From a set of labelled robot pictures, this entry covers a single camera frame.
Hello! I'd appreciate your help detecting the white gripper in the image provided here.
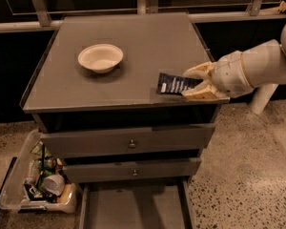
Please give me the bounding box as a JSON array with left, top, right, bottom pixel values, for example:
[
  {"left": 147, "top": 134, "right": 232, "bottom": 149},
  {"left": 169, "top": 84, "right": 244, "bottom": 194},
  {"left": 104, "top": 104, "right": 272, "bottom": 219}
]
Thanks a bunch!
[{"left": 181, "top": 51, "right": 254, "bottom": 101}]

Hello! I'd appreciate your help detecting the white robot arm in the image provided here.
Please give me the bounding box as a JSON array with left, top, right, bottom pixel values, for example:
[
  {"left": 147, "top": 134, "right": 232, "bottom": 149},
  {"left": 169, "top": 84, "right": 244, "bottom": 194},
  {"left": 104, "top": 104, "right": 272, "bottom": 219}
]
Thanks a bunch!
[{"left": 182, "top": 25, "right": 286, "bottom": 101}]

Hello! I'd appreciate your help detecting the grey top drawer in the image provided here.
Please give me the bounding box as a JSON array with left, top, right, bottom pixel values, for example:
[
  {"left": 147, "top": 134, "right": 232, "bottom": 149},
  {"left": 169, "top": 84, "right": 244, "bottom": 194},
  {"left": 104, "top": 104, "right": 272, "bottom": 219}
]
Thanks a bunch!
[{"left": 41, "top": 124, "right": 215, "bottom": 158}]

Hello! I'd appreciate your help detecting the brass top drawer knob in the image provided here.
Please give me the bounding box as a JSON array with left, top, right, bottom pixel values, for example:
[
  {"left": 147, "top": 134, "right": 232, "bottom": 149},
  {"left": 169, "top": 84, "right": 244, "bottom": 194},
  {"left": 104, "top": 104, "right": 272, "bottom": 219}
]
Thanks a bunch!
[{"left": 129, "top": 139, "right": 136, "bottom": 149}]

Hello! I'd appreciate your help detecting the brass drawer knob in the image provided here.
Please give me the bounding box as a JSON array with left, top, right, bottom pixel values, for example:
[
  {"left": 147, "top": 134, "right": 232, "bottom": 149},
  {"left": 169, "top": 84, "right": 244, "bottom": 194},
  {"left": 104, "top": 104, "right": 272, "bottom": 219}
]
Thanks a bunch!
[
  {"left": 133, "top": 169, "right": 138, "bottom": 177},
  {"left": 129, "top": 139, "right": 136, "bottom": 149}
]

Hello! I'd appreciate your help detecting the grey middle drawer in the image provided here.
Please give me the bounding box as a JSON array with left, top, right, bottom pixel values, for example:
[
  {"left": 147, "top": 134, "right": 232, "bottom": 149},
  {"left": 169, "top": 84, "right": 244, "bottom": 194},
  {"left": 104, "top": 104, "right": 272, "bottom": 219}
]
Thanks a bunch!
[{"left": 63, "top": 157, "right": 201, "bottom": 183}]

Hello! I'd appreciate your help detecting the grey drawer cabinet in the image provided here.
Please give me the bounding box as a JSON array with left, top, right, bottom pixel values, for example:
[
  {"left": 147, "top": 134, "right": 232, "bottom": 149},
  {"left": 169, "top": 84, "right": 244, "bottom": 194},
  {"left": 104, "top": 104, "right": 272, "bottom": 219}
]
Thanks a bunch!
[{"left": 19, "top": 12, "right": 231, "bottom": 183}]

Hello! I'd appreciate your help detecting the brass middle drawer knob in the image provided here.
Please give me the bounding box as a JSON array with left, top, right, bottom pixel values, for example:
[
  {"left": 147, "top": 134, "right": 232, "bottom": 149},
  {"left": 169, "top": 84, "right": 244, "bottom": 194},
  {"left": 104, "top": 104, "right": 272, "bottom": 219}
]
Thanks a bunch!
[{"left": 133, "top": 169, "right": 138, "bottom": 177}]

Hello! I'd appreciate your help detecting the grey open bottom drawer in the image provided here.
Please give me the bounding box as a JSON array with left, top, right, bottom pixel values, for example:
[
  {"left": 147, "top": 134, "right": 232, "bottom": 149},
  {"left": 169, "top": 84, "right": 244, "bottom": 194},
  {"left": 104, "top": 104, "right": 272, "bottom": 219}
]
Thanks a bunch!
[{"left": 79, "top": 177, "right": 195, "bottom": 229}]

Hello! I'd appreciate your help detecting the white diagonal support pole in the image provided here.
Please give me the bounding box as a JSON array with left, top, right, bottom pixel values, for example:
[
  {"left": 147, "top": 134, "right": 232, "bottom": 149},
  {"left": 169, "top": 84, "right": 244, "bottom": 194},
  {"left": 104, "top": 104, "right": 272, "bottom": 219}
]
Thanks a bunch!
[{"left": 249, "top": 84, "right": 278, "bottom": 115}]

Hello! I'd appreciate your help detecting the white paper bowl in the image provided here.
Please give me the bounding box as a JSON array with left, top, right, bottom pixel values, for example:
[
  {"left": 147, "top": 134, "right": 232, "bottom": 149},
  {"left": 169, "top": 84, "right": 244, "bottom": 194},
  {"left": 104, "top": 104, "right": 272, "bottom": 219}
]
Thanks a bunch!
[{"left": 77, "top": 44, "right": 124, "bottom": 73}]

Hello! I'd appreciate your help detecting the green soda can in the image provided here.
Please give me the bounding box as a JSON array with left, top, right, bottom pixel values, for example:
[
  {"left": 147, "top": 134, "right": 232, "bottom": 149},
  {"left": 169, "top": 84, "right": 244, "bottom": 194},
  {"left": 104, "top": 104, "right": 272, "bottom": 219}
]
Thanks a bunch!
[{"left": 35, "top": 157, "right": 56, "bottom": 170}]

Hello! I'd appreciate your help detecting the yellow sponge in bin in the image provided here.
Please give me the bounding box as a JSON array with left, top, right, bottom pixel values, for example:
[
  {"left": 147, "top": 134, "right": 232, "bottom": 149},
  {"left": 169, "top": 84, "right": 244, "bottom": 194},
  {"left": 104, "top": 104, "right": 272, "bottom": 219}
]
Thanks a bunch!
[{"left": 57, "top": 184, "right": 72, "bottom": 204}]

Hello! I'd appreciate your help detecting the white cup in bin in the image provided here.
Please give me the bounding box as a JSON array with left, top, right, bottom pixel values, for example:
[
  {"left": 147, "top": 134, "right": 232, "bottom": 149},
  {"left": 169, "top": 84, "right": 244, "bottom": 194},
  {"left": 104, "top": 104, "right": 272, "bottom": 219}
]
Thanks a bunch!
[{"left": 43, "top": 175, "right": 65, "bottom": 196}]

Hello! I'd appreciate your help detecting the clear plastic storage bin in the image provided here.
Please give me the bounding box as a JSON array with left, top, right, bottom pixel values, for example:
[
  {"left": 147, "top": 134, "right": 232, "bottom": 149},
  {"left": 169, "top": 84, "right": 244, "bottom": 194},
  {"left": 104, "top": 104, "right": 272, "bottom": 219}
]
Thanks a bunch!
[{"left": 0, "top": 130, "right": 76, "bottom": 214}]

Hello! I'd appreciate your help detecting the dark blue snack bag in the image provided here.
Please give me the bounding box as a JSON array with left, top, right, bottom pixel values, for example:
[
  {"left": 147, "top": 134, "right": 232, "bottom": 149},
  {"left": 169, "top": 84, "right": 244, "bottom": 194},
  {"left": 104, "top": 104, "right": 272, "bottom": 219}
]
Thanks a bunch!
[{"left": 23, "top": 184, "right": 57, "bottom": 203}]

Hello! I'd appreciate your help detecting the metal railing frame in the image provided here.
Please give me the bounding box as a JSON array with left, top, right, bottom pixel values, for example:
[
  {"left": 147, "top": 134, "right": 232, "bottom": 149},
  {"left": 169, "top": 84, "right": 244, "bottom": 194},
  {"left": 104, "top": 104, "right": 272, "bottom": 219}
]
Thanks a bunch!
[{"left": 0, "top": 0, "right": 286, "bottom": 33}]

